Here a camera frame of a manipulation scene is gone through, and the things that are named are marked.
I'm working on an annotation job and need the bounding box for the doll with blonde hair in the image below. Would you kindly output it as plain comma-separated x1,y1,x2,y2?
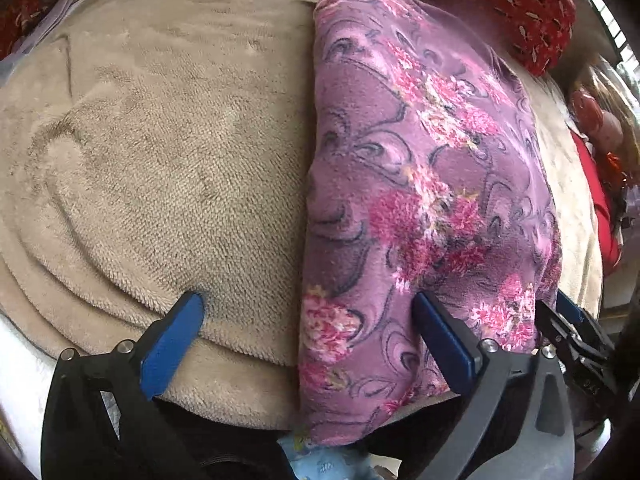
568,56,639,184

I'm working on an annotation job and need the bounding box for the purple floral garment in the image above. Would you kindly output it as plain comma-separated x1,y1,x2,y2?
298,0,562,446

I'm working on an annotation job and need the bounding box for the red cloth beside bed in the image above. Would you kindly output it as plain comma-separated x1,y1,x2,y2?
570,132,622,276

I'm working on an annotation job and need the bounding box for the black garment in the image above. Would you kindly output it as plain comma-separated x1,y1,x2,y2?
155,398,461,479

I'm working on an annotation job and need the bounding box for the light blue printed cloth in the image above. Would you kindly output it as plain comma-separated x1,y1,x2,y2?
278,434,387,480

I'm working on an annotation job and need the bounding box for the beige fleece blanket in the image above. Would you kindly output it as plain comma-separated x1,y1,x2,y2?
1,0,603,435

